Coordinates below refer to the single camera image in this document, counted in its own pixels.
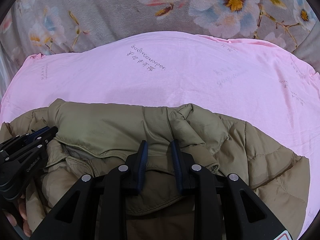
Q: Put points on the khaki puffer jacket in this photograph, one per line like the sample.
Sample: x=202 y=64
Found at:
x=94 y=138

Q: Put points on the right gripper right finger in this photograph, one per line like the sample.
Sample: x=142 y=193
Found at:
x=225 y=207

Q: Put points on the grey floral quilt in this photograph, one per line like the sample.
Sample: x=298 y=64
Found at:
x=62 y=26

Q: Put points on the person's left hand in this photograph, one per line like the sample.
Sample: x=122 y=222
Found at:
x=21 y=205

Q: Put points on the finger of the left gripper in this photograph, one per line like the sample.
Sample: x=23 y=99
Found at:
x=28 y=152
x=20 y=141

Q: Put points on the pink bed sheet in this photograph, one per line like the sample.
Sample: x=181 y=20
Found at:
x=252 y=80

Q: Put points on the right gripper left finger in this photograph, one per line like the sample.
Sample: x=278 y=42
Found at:
x=95 y=208

